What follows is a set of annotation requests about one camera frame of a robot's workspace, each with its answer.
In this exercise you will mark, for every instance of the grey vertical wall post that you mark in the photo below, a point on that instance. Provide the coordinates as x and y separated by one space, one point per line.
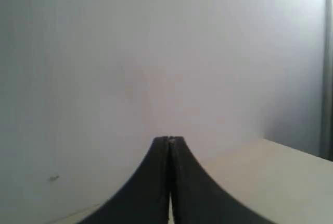
325 150

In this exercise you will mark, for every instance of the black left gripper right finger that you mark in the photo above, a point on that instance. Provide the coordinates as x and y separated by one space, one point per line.
196 197

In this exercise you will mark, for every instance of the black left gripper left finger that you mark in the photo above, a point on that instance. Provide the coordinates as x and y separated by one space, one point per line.
145 196

